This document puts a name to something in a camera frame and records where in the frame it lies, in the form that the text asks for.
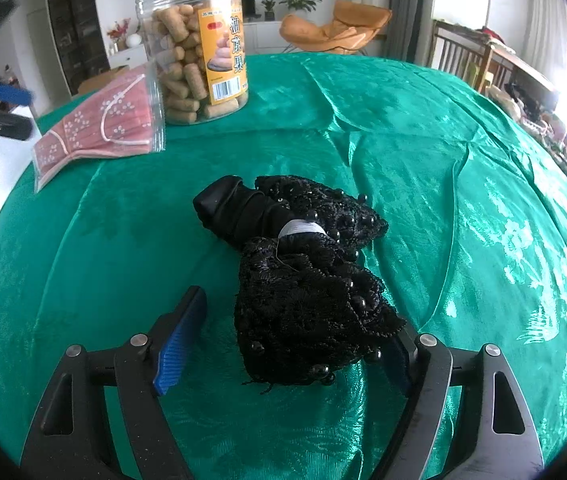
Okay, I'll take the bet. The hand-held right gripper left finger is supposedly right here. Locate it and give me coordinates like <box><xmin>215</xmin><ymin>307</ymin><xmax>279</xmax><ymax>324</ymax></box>
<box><xmin>20</xmin><ymin>285</ymin><xmax>208</xmax><ymax>480</ymax></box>

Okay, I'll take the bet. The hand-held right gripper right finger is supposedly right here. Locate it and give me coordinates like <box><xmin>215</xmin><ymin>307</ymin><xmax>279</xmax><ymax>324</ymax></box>
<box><xmin>371</xmin><ymin>324</ymin><xmax>545</xmax><ymax>480</ymax></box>

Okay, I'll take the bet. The black beaded lace hair net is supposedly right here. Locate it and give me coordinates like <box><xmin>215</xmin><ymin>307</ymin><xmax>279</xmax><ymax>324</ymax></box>
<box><xmin>192</xmin><ymin>175</ymin><xmax>407</xmax><ymax>395</ymax></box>

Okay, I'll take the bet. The pink floral face mask packet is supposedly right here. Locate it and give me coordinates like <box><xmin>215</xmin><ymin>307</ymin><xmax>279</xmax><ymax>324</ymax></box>
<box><xmin>32</xmin><ymin>62</ymin><xmax>167</xmax><ymax>193</ymax></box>

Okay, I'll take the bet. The cardboard box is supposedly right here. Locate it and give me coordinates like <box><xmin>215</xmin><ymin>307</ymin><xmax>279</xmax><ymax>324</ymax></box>
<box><xmin>78</xmin><ymin>65</ymin><xmax>129</xmax><ymax>95</ymax></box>

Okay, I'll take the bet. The dark display cabinet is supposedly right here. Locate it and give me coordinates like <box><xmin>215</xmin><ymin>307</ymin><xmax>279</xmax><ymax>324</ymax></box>
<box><xmin>44</xmin><ymin>0</ymin><xmax>111</xmax><ymax>96</ymax></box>

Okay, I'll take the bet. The red flower arrangement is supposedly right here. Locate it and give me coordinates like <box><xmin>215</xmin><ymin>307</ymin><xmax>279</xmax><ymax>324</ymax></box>
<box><xmin>108</xmin><ymin>19</ymin><xmax>132</xmax><ymax>53</ymax></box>

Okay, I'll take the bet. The green satin tablecloth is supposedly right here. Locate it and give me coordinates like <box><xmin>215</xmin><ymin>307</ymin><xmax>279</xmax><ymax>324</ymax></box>
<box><xmin>0</xmin><ymin>52</ymin><xmax>567</xmax><ymax>480</ymax></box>

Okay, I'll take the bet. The clear plastic snack jar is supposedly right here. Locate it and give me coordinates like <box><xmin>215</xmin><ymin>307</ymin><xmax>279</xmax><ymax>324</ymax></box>
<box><xmin>135</xmin><ymin>0</ymin><xmax>249</xmax><ymax>126</ymax></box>

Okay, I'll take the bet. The pile of household clutter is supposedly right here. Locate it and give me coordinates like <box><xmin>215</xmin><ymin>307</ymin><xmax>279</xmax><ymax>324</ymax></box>
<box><xmin>483</xmin><ymin>80</ymin><xmax>567</xmax><ymax>201</ymax></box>

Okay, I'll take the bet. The large leafy potted plant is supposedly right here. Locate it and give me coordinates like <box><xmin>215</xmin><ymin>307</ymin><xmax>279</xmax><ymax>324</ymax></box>
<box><xmin>278</xmin><ymin>0</ymin><xmax>323</xmax><ymax>13</ymax></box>

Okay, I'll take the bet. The orange lounge chair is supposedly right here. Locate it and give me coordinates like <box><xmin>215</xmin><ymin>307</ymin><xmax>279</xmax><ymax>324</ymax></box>
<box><xmin>280</xmin><ymin>0</ymin><xmax>393</xmax><ymax>56</ymax></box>

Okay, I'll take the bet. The grey curtain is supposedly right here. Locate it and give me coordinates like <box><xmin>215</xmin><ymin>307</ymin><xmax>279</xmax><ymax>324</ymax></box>
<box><xmin>383</xmin><ymin>0</ymin><xmax>437</xmax><ymax>63</ymax></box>

